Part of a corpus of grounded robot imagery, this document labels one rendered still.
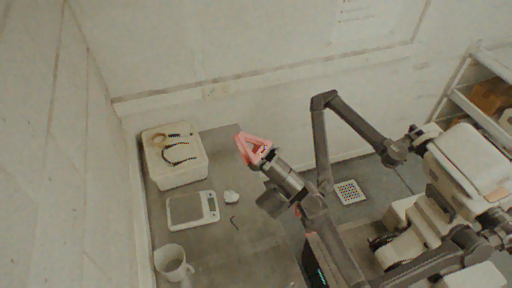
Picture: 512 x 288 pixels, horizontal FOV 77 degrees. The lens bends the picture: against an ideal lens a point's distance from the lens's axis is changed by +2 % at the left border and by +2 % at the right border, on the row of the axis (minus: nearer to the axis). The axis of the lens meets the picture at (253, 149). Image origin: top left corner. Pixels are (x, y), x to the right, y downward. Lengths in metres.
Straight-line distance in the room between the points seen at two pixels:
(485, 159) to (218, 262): 1.12
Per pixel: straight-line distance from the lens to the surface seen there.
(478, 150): 1.21
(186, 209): 1.69
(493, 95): 2.88
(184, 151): 1.79
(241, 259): 1.59
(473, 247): 1.21
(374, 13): 2.08
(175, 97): 1.81
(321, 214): 0.84
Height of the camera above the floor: 2.23
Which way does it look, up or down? 49 degrees down
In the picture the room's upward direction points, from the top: straight up
